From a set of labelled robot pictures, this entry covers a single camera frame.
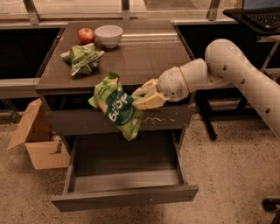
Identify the black side table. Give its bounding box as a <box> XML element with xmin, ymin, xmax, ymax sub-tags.
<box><xmin>194</xmin><ymin>8</ymin><xmax>280</xmax><ymax>142</ymax></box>

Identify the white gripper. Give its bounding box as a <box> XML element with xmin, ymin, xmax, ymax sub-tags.
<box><xmin>132</xmin><ymin>67</ymin><xmax>189</xmax><ymax>110</ymax></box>

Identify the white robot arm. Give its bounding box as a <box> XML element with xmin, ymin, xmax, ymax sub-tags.
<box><xmin>133</xmin><ymin>38</ymin><xmax>280</xmax><ymax>137</ymax></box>

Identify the crumpled green snack bag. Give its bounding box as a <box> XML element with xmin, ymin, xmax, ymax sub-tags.
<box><xmin>60</xmin><ymin>43</ymin><xmax>105</xmax><ymax>76</ymax></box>

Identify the green rice chip bag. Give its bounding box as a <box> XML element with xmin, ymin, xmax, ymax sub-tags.
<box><xmin>88</xmin><ymin>73</ymin><xmax>144</xmax><ymax>141</ymax></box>

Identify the red apple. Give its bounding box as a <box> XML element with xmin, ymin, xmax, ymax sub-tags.
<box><xmin>78</xmin><ymin>28</ymin><xmax>95</xmax><ymax>45</ymax></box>

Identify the grey open bottom drawer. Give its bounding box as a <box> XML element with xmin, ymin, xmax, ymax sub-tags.
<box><xmin>52</xmin><ymin>129</ymin><xmax>199</xmax><ymax>212</ymax></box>

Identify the white bowl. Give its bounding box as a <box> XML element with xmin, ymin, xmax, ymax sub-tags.
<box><xmin>94</xmin><ymin>25</ymin><xmax>123</xmax><ymax>48</ymax></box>

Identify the cardboard box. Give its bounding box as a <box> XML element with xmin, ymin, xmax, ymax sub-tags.
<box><xmin>8</xmin><ymin>99</ymin><xmax>70</xmax><ymax>170</ymax></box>

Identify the black laptop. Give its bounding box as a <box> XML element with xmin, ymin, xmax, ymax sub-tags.
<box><xmin>241</xmin><ymin>0</ymin><xmax>280</xmax><ymax>30</ymax></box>

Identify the grey middle drawer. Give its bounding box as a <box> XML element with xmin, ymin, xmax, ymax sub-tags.
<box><xmin>46</xmin><ymin>103</ymin><xmax>194</xmax><ymax>136</ymax></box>

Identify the black office chair base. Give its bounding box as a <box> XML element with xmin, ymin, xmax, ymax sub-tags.
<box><xmin>262</xmin><ymin>198</ymin><xmax>280</xmax><ymax>224</ymax></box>

